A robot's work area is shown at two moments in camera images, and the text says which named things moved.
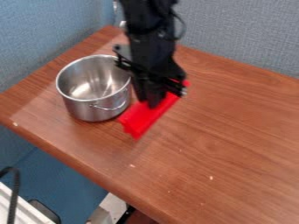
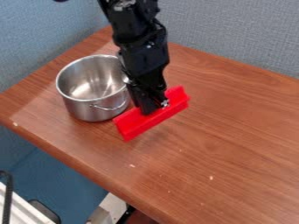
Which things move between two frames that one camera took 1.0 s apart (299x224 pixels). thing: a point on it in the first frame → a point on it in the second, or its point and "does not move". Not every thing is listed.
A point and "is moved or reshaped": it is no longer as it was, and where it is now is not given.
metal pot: x=95 y=84 does not move
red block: x=141 y=115 is moved or reshaped
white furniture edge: x=27 y=213 does not move
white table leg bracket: x=110 y=212 does not move
